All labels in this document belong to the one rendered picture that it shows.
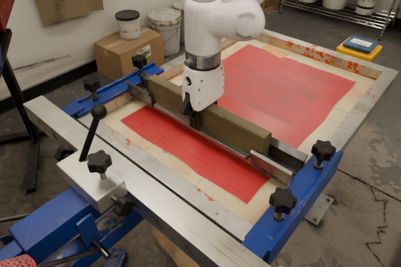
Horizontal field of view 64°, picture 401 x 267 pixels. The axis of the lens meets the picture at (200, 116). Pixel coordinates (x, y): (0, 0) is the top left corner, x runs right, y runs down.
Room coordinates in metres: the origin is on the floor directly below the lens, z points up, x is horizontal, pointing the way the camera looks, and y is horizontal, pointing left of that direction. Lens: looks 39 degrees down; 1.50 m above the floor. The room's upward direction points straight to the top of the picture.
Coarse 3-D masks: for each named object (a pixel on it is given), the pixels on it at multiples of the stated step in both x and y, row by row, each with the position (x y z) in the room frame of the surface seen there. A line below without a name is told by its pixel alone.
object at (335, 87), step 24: (288, 72) 0.91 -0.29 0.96; (312, 72) 0.91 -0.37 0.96; (336, 96) 0.78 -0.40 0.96; (264, 120) 0.66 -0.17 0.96; (312, 120) 0.66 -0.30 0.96; (192, 144) 0.57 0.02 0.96; (216, 144) 0.57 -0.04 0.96; (288, 144) 0.57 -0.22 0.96; (192, 168) 0.49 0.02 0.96; (216, 168) 0.49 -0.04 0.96; (240, 168) 0.49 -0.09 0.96; (240, 192) 0.43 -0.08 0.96
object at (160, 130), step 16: (256, 48) 1.09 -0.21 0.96; (224, 64) 0.97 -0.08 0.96; (256, 64) 0.97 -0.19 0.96; (272, 64) 0.97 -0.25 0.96; (288, 64) 0.97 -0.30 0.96; (224, 96) 0.78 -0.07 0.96; (144, 112) 0.70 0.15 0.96; (160, 112) 0.70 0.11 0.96; (144, 128) 0.63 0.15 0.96; (160, 128) 0.63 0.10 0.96; (176, 128) 0.63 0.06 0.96; (160, 144) 0.57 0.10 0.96; (176, 144) 0.57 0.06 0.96
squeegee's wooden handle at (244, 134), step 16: (160, 80) 0.70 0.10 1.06; (160, 96) 0.68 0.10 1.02; (176, 96) 0.64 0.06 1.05; (176, 112) 0.64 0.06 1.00; (208, 112) 0.57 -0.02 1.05; (224, 112) 0.56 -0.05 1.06; (208, 128) 0.57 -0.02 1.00; (224, 128) 0.54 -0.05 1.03; (240, 128) 0.52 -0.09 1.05; (256, 128) 0.51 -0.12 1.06; (240, 144) 0.51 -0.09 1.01; (256, 144) 0.49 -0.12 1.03
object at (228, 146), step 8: (160, 104) 0.68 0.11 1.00; (168, 112) 0.65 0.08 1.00; (184, 120) 0.61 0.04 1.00; (192, 128) 0.59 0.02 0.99; (200, 128) 0.59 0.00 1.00; (208, 136) 0.56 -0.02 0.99; (216, 136) 0.56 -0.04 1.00; (224, 144) 0.53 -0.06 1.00; (232, 152) 0.51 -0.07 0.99; (240, 152) 0.50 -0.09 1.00
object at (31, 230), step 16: (64, 192) 0.36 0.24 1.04; (48, 208) 0.33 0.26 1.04; (64, 208) 0.33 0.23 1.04; (80, 208) 0.33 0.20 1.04; (16, 224) 0.29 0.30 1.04; (32, 224) 0.29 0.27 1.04; (48, 224) 0.29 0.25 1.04; (64, 224) 0.30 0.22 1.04; (16, 240) 0.27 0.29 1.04; (32, 240) 0.27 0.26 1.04; (48, 240) 0.27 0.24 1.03; (64, 240) 0.29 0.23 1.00; (32, 256) 0.25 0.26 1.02; (48, 256) 0.27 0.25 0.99
